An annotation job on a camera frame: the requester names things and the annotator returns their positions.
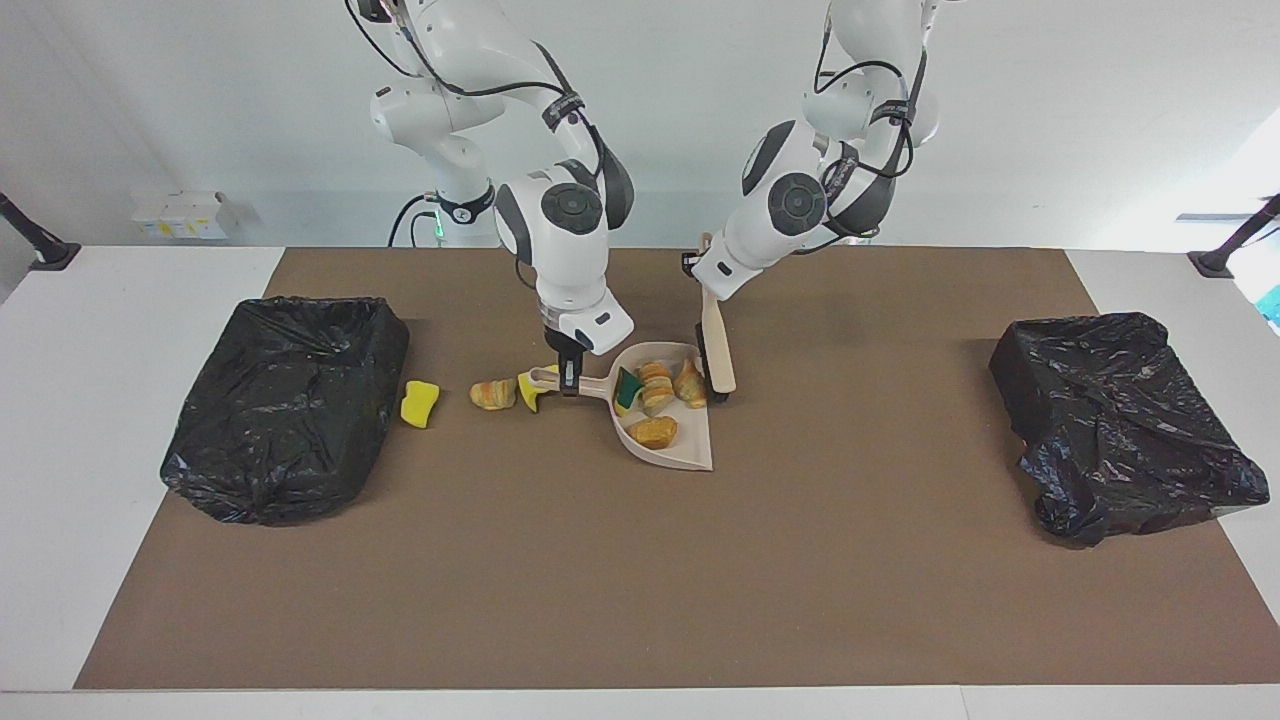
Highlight beige hand brush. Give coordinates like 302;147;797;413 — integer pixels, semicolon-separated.
695;232;738;406

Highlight beige plastic dustpan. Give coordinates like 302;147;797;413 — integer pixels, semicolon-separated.
528;342;715;473

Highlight black bag-lined trash bin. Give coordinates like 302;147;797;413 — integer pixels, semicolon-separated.
988;312;1271;548
160;295;411;527

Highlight notched yellow sponge piece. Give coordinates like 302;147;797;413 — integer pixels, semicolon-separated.
517;368;561;415

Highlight brown table mat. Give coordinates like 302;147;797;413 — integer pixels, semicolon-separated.
75;247;1280;691

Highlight white socket boxes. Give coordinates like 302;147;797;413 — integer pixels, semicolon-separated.
130;190;229;241

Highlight black base cable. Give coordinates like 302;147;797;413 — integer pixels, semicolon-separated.
388;195;441;248

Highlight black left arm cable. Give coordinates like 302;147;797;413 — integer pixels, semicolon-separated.
812;0;931;186

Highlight black camera stand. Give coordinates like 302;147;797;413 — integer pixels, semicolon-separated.
1188;195;1280;279
0;192;81;271

